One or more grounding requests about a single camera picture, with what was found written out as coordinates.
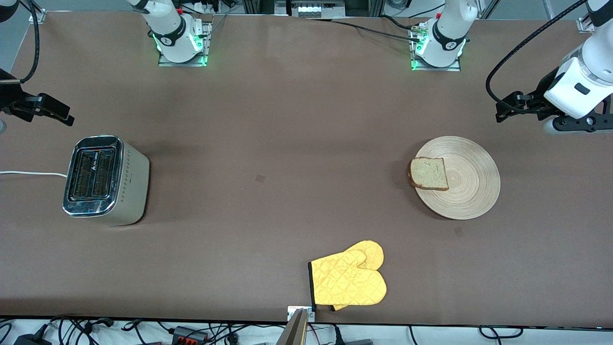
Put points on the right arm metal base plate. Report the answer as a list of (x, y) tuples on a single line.
[(184, 63)]

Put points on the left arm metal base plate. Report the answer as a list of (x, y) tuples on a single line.
[(438, 69)]

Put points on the silver two-slot toaster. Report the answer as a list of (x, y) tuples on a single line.
[(129, 191)]

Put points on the yellow quilted oven mitt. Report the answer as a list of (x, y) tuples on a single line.
[(347, 282), (373, 254)]

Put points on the grey power strip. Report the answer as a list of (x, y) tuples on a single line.
[(316, 8)]

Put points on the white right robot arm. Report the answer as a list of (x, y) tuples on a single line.
[(170, 24)]

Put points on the black adapter with orange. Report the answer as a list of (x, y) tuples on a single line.
[(189, 334)]

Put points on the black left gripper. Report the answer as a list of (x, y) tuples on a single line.
[(539, 99)]

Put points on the metal table corner bracket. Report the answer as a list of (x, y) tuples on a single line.
[(585, 25), (37, 17)]

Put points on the round wooden plate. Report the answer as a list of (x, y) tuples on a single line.
[(471, 191)]

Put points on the black power adapter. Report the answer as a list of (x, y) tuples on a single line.
[(31, 339)]

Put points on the aluminium profile post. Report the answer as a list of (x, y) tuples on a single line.
[(296, 330)]

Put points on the slice of brown bread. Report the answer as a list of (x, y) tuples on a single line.
[(428, 173)]

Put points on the small metal post bracket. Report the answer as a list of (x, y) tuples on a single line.
[(292, 311)]

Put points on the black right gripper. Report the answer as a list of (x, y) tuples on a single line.
[(10, 100)]

